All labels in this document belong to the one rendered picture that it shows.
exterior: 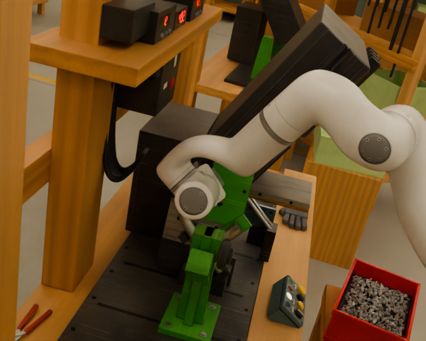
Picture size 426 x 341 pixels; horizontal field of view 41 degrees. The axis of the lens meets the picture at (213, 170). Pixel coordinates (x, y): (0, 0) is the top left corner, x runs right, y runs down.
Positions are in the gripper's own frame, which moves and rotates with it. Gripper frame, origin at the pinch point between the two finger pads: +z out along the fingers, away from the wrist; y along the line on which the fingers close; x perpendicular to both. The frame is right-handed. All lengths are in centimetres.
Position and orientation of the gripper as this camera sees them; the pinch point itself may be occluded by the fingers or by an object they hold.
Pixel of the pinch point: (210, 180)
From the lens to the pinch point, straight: 151.9
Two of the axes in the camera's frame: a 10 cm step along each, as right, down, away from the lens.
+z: 1.1, -1.1, 9.9
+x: -8.5, 5.0, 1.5
